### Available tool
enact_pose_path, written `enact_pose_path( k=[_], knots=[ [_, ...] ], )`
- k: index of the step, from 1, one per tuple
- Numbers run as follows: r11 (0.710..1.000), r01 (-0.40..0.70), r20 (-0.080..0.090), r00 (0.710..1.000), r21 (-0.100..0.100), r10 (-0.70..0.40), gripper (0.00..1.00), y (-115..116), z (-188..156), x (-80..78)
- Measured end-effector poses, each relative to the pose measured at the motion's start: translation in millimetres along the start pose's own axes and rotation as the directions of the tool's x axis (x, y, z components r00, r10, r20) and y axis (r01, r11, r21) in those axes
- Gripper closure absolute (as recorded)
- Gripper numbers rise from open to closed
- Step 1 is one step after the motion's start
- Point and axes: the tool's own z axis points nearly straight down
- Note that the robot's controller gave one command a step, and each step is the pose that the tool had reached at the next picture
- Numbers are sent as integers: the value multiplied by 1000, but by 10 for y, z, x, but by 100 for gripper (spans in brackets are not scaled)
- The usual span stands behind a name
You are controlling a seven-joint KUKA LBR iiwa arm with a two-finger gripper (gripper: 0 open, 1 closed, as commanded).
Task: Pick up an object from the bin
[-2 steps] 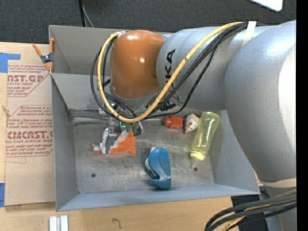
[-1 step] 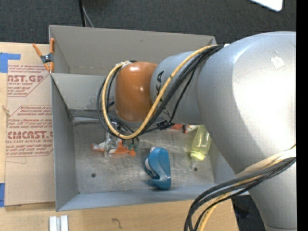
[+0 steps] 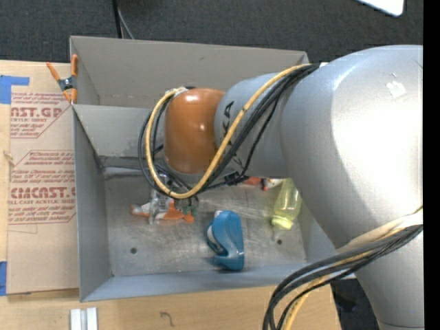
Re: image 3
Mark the orange and white toy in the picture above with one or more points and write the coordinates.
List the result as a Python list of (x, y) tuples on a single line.
[(175, 216), (256, 181)]

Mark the yellow clear plastic bottle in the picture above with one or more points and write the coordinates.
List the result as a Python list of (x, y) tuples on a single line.
[(286, 205)]

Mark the blue plastic tool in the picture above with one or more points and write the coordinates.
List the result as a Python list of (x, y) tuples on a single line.
[(228, 239)]

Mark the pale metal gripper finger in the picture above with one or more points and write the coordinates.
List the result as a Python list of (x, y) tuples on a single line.
[(160, 200), (157, 214)]

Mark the grey metal bin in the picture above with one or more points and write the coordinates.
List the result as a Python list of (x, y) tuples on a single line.
[(154, 246)]

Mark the brown cardboard board red print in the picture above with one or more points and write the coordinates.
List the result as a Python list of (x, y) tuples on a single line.
[(41, 184)]

